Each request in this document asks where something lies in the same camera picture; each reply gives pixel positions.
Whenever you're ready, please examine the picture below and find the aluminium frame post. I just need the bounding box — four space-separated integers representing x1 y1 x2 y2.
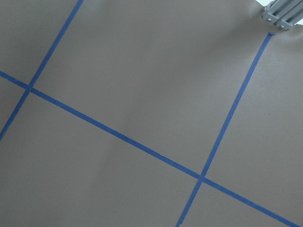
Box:
261 0 303 31

